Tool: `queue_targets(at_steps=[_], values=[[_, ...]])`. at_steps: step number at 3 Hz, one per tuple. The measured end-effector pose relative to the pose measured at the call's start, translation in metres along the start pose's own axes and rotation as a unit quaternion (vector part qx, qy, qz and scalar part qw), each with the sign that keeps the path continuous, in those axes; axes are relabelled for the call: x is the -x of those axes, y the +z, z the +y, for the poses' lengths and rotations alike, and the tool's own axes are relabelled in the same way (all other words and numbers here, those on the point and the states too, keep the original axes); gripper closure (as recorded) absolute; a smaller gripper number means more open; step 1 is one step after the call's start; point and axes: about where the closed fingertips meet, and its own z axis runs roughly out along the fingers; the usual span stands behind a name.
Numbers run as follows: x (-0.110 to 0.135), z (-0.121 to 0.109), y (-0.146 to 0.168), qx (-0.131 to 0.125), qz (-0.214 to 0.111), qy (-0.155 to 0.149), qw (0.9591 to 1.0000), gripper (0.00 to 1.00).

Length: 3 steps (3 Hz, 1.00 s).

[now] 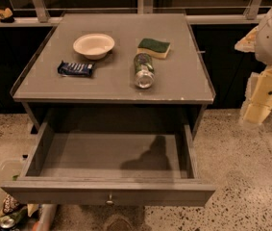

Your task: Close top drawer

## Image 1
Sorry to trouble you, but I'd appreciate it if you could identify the grey top drawer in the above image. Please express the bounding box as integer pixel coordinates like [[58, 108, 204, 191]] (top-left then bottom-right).
[[0, 108, 216, 208]]

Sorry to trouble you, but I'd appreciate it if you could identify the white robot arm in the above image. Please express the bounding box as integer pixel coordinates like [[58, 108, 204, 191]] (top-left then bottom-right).
[[235, 8, 272, 127]]

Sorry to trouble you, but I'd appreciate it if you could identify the metal drawer knob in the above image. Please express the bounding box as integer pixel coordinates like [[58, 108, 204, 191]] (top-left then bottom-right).
[[105, 193, 114, 206]]

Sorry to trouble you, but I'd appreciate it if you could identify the green yellow sponge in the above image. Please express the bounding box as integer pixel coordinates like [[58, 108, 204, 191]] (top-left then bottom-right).
[[136, 38, 170, 59]]

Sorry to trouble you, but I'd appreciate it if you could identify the grey wooden cabinet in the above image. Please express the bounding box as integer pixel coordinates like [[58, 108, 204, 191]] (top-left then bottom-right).
[[12, 13, 215, 127]]

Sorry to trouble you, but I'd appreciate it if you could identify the blue snack bar wrapper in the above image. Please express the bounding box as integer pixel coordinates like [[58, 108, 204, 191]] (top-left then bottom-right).
[[57, 62, 95, 77]]

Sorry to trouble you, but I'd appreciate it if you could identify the white orange bottle in bin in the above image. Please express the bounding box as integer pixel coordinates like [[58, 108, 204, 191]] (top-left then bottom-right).
[[32, 204, 58, 231]]

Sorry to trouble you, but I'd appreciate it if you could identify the yellow black object on ledge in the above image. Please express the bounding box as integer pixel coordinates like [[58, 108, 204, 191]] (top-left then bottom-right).
[[0, 8, 14, 23]]

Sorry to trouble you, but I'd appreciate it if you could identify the brown snack bag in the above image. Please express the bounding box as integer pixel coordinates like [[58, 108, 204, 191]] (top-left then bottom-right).
[[0, 194, 24, 217]]

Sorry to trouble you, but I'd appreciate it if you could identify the green crushed can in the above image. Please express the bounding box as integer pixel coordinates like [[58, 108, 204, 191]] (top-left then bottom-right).
[[0, 206, 28, 231]]

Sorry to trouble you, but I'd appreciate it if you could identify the clear plastic bin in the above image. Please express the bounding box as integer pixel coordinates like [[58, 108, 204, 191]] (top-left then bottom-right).
[[0, 160, 43, 231]]

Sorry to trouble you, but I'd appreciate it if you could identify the metal railing frame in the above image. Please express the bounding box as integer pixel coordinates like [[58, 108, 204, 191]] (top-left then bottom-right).
[[0, 0, 272, 28]]

